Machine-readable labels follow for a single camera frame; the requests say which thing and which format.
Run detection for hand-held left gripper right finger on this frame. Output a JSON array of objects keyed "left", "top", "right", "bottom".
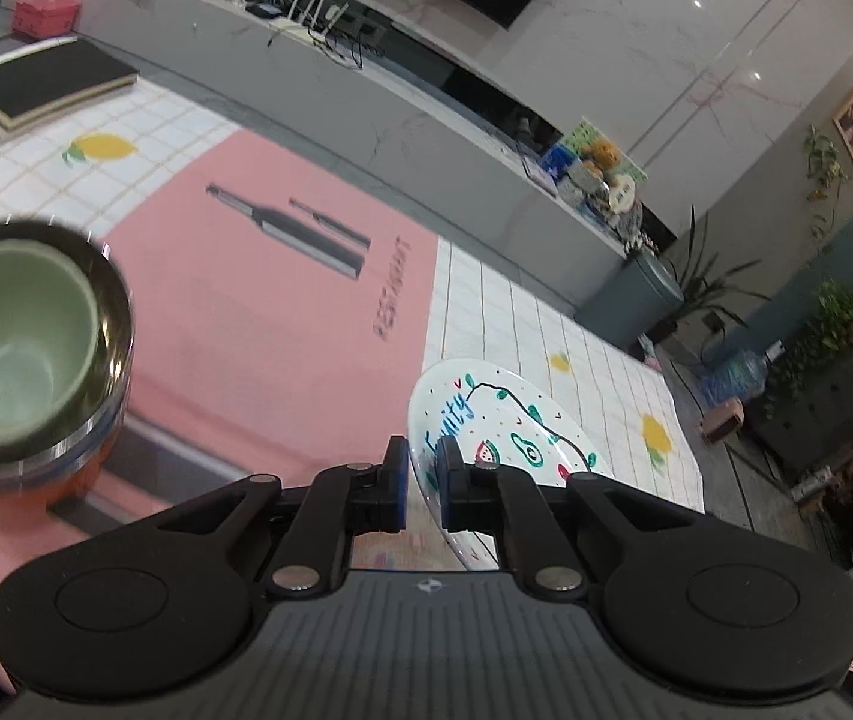
[{"left": 434, "top": 436, "right": 705, "bottom": 602}]

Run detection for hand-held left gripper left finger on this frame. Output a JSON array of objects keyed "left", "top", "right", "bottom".
[{"left": 163, "top": 435, "right": 410, "bottom": 601}]

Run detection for white patterned plate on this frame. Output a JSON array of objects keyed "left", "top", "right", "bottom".
[{"left": 406, "top": 360, "right": 615, "bottom": 571}]

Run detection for green cup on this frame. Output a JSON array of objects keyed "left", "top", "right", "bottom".
[{"left": 0, "top": 217, "right": 135, "bottom": 477}]

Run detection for green ceramic bowl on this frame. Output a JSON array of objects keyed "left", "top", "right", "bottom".
[{"left": 0, "top": 240, "right": 101, "bottom": 447}]

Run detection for checkered lemon print tablecloth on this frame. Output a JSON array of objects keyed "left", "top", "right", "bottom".
[{"left": 0, "top": 34, "right": 705, "bottom": 518}]

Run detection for pink placemat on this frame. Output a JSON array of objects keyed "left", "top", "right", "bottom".
[{"left": 0, "top": 127, "right": 443, "bottom": 698}]

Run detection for grey-green trash bin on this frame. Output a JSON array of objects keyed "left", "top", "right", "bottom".
[{"left": 575, "top": 251, "right": 686, "bottom": 350}]

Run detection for blue water jug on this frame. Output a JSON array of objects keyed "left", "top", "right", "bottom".
[{"left": 696, "top": 352, "right": 768, "bottom": 406}]

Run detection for tall potted plant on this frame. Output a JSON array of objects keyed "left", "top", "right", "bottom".
[{"left": 659, "top": 202, "right": 773, "bottom": 338}]

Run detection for orange steel-rimmed bowl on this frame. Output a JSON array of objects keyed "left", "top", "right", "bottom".
[{"left": 0, "top": 390, "right": 128, "bottom": 515}]

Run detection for white round hand fan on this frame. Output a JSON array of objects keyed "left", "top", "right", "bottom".
[{"left": 602, "top": 172, "right": 641, "bottom": 211}]

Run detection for white tv console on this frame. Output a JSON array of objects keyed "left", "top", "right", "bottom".
[{"left": 2, "top": 0, "right": 668, "bottom": 316}]

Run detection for green patterned box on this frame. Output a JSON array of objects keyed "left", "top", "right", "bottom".
[{"left": 561, "top": 118, "right": 648, "bottom": 185}]

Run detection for dark cabinet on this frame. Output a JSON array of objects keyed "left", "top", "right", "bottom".
[{"left": 749, "top": 360, "right": 853, "bottom": 563}]

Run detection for green leafy houseplant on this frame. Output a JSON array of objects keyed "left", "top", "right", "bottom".
[{"left": 764, "top": 277, "right": 853, "bottom": 421}]

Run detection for white router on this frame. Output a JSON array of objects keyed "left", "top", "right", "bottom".
[{"left": 269, "top": 0, "right": 353, "bottom": 46}]

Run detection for hanging vine plant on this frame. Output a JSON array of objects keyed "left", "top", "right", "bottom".
[{"left": 801, "top": 126, "right": 851, "bottom": 241}]

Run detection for black book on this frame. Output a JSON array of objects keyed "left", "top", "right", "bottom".
[{"left": 0, "top": 37, "right": 141, "bottom": 142}]

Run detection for red box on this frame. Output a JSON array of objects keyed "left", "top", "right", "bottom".
[{"left": 11, "top": 0, "right": 83, "bottom": 38}]

